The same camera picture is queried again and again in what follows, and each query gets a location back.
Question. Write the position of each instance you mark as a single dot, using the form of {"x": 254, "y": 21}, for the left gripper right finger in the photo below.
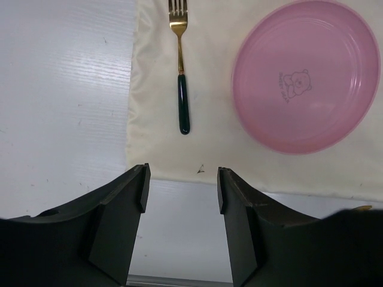
{"x": 271, "y": 244}

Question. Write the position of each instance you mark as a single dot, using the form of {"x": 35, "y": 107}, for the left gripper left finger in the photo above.
{"x": 88, "y": 241}

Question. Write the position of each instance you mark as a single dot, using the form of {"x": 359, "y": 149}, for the gold knife green handle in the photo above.
{"x": 363, "y": 208}

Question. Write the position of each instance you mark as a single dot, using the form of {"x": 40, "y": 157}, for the cream cloth placemat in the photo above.
{"x": 351, "y": 169}

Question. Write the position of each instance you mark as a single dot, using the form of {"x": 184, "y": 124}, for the pink plastic plate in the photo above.
{"x": 306, "y": 76}

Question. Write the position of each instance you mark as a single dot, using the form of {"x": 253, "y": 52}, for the gold fork green handle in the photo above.
{"x": 178, "y": 22}

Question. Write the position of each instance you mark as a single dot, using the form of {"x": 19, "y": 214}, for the aluminium front rail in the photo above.
{"x": 136, "y": 280}

